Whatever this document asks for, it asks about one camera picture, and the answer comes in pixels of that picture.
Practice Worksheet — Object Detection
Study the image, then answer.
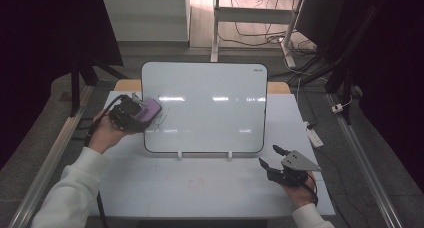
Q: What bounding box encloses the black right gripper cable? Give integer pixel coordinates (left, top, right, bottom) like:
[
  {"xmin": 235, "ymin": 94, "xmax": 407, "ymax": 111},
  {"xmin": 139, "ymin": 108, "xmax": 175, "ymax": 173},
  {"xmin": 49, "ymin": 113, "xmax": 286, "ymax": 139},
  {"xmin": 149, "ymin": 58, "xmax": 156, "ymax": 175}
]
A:
[{"xmin": 301, "ymin": 172, "xmax": 320, "ymax": 206}]

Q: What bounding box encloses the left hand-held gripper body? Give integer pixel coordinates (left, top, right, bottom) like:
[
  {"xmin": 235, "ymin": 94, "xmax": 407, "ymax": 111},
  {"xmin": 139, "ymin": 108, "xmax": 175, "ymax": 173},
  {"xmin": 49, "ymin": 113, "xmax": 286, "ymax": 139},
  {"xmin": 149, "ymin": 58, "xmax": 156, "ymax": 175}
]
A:
[{"xmin": 109, "ymin": 92, "xmax": 149, "ymax": 133}]

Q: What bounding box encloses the white whiteboard with black rim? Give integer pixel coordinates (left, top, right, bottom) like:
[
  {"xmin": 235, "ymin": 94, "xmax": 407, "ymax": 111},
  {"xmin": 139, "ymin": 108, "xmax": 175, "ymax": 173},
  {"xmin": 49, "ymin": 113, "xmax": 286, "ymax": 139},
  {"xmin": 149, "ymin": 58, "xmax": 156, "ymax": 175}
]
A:
[{"xmin": 141, "ymin": 61, "xmax": 269, "ymax": 155}]

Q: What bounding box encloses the black curtain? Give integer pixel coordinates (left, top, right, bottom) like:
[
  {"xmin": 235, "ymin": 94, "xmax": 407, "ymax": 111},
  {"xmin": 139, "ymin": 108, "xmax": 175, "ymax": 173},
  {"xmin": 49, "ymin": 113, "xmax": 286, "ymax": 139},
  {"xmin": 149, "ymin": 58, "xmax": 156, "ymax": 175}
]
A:
[
  {"xmin": 0, "ymin": 0, "xmax": 124, "ymax": 169},
  {"xmin": 296, "ymin": 0, "xmax": 424, "ymax": 192}
]

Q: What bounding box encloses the person's left hand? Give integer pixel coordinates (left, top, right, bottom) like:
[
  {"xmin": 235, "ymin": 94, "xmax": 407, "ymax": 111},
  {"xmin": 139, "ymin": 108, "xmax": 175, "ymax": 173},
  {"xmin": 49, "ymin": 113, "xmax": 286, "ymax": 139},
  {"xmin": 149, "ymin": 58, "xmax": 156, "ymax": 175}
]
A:
[{"xmin": 88, "ymin": 108, "xmax": 135, "ymax": 155}]

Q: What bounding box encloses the tangle of black floor cables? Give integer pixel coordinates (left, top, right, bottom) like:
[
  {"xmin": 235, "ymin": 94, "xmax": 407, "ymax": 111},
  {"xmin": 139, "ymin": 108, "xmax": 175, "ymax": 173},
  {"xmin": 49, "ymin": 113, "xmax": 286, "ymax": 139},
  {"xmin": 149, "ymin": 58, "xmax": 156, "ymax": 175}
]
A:
[{"xmin": 218, "ymin": 0, "xmax": 318, "ymax": 56}]

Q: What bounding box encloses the black metal stand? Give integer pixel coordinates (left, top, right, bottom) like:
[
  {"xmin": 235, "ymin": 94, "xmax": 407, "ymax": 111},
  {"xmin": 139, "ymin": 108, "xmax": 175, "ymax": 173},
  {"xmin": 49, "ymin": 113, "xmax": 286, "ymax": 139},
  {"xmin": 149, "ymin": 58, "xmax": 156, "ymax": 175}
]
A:
[
  {"xmin": 289, "ymin": 4, "xmax": 394, "ymax": 126},
  {"xmin": 68, "ymin": 59, "xmax": 129, "ymax": 117}
]

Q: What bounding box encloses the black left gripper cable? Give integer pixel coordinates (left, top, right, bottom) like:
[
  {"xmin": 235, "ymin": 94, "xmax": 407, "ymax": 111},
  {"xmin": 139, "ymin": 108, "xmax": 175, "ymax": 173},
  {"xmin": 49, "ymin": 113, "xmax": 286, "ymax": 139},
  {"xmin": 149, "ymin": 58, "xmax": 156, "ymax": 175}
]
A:
[{"xmin": 83, "ymin": 94, "xmax": 126, "ymax": 148}]

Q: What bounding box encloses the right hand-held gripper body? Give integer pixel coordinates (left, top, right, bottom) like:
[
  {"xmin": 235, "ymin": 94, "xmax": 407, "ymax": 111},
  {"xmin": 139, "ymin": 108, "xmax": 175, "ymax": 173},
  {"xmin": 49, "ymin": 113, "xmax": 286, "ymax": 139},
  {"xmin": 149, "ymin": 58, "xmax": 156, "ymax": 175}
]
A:
[{"xmin": 266, "ymin": 149, "xmax": 322, "ymax": 188}]

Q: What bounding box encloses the white metal desk frame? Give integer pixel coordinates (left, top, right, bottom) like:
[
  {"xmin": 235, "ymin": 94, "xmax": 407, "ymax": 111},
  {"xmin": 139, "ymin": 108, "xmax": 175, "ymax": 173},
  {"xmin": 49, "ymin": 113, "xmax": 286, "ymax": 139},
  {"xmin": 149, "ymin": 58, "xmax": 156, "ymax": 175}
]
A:
[{"xmin": 210, "ymin": 0, "xmax": 306, "ymax": 69}]

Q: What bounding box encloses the purple whiteboard eraser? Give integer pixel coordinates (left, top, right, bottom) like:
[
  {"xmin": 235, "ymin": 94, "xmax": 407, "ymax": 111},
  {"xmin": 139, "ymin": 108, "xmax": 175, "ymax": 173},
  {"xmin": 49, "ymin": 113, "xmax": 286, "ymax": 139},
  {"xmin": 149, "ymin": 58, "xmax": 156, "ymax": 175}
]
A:
[{"xmin": 135, "ymin": 97, "xmax": 163, "ymax": 124}]

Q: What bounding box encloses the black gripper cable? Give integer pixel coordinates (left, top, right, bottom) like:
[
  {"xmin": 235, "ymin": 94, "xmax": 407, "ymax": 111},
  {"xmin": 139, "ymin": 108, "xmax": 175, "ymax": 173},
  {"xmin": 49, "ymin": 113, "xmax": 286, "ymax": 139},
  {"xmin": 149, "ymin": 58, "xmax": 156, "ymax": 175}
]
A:
[
  {"xmin": 83, "ymin": 94, "xmax": 126, "ymax": 148},
  {"xmin": 301, "ymin": 172, "xmax": 320, "ymax": 206}
]

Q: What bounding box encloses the aluminium rail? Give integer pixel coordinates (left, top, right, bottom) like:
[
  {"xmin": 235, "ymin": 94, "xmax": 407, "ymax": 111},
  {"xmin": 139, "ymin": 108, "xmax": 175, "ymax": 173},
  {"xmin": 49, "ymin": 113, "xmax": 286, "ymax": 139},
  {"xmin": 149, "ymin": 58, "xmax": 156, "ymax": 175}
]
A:
[
  {"xmin": 8, "ymin": 84, "xmax": 96, "ymax": 228},
  {"xmin": 326, "ymin": 92, "xmax": 404, "ymax": 228}
]

